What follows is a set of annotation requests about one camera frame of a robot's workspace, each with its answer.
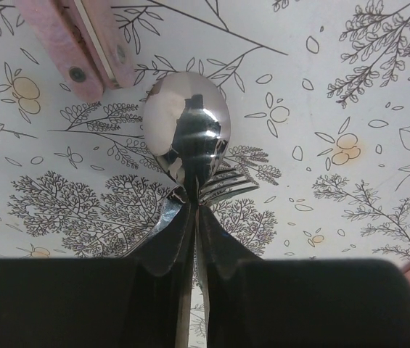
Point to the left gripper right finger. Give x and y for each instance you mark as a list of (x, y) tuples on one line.
[(253, 302)]

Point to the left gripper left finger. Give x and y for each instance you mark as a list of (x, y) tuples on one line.
[(141, 300)]

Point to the small silver spoon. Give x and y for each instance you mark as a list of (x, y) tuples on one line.
[(187, 128)]

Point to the silver fork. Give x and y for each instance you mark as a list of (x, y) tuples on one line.
[(225, 184)]

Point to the floral tablecloth mat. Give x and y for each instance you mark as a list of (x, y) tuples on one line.
[(319, 99)]

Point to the large silver spoon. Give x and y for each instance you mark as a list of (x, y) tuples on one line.
[(84, 43)]

